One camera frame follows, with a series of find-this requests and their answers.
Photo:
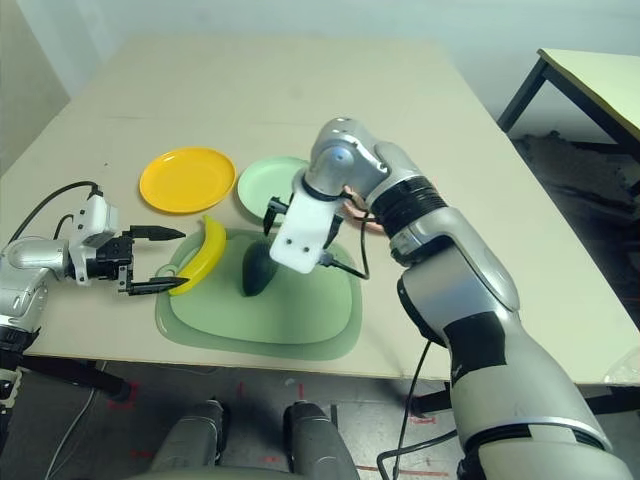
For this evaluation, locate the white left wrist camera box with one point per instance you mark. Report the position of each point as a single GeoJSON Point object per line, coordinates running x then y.
{"type": "Point", "coordinates": [95, 220]}

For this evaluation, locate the grey robot torso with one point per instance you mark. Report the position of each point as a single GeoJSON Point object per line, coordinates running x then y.
{"type": "Point", "coordinates": [210, 474]}

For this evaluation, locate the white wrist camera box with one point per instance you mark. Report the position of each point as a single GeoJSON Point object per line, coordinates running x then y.
{"type": "Point", "coordinates": [95, 220]}
{"type": "Point", "coordinates": [305, 235]}

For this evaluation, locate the yellow plastic plate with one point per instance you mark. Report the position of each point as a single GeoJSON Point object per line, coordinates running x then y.
{"type": "Point", "coordinates": [187, 180]}

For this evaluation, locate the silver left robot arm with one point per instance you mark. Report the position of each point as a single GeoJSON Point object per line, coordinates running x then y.
{"type": "Point", "coordinates": [30, 255]}

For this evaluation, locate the dark green toy avocado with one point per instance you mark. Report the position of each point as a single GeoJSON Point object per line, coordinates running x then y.
{"type": "Point", "coordinates": [255, 277]}

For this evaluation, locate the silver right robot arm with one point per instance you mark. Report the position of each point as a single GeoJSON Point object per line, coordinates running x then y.
{"type": "Point", "coordinates": [475, 300]}

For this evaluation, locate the mint green plastic plate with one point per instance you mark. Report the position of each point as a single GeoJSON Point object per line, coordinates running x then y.
{"type": "Point", "coordinates": [265, 185]}

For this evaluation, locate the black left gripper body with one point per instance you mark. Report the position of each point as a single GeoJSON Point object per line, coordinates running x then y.
{"type": "Point", "coordinates": [110, 257]}

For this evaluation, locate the grey robot left leg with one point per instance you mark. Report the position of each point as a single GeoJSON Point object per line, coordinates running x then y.
{"type": "Point", "coordinates": [195, 435]}

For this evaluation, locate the yellow toy banana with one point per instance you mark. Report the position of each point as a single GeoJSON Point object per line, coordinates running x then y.
{"type": "Point", "coordinates": [210, 250]}

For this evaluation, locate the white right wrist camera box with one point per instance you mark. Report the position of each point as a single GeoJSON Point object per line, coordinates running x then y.
{"type": "Point", "coordinates": [305, 235]}

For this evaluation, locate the black table base bar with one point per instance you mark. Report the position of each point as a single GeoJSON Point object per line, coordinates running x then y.
{"type": "Point", "coordinates": [70, 375]}
{"type": "Point", "coordinates": [435, 400]}

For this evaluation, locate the grey robot right leg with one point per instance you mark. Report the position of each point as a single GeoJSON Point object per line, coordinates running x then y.
{"type": "Point", "coordinates": [315, 440]}

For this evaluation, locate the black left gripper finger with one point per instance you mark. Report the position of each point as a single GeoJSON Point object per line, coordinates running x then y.
{"type": "Point", "coordinates": [162, 233]}
{"type": "Point", "coordinates": [157, 286]}

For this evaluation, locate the clear plastic bag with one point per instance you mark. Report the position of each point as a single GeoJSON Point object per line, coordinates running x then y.
{"type": "Point", "coordinates": [622, 370]}

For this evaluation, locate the light green cutting board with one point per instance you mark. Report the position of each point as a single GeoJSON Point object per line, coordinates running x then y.
{"type": "Point", "coordinates": [290, 315]}

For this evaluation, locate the yellow-topped black-legged side table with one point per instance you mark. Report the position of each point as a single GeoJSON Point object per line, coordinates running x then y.
{"type": "Point", "coordinates": [590, 75]}

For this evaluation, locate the grey robot leg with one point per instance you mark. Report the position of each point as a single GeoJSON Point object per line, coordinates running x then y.
{"type": "Point", "coordinates": [315, 440]}
{"type": "Point", "coordinates": [195, 435]}

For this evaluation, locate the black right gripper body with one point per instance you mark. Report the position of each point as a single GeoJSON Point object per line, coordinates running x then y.
{"type": "Point", "coordinates": [281, 204]}

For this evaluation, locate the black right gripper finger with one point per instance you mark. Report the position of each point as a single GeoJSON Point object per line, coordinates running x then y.
{"type": "Point", "coordinates": [271, 217]}
{"type": "Point", "coordinates": [336, 230]}

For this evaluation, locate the pink plastic plate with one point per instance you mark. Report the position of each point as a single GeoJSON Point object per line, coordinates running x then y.
{"type": "Point", "coordinates": [356, 214]}

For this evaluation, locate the dark green cutting mat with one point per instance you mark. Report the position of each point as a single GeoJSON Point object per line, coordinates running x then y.
{"type": "Point", "coordinates": [162, 320]}

